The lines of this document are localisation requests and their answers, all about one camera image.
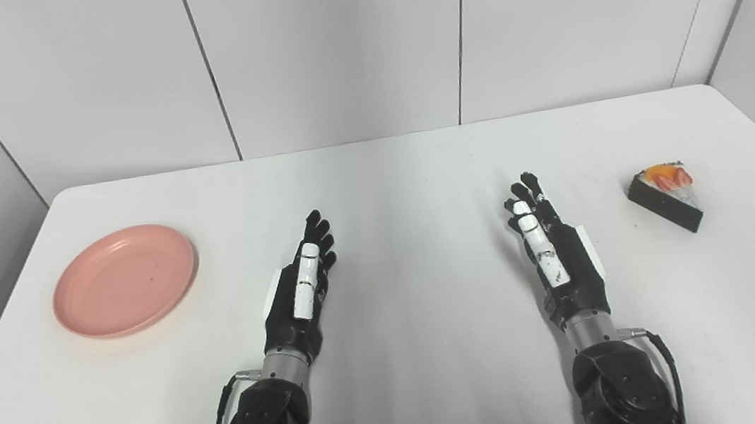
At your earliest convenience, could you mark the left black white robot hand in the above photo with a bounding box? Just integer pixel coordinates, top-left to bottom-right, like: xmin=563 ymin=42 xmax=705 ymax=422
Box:
xmin=249 ymin=208 xmax=350 ymax=369

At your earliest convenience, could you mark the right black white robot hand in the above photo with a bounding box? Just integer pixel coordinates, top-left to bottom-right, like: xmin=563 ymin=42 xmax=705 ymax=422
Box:
xmin=501 ymin=164 xmax=613 ymax=334

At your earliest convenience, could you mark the chocolate cake slice with fruit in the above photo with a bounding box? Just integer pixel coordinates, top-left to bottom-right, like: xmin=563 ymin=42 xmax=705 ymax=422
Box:
xmin=624 ymin=159 xmax=707 ymax=240

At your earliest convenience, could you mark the pink round plate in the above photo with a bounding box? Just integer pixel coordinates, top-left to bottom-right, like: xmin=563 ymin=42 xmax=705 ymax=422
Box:
xmin=45 ymin=220 xmax=206 ymax=345

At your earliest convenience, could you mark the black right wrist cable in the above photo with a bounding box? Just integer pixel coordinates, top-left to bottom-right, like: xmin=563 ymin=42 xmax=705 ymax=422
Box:
xmin=617 ymin=322 xmax=688 ymax=424

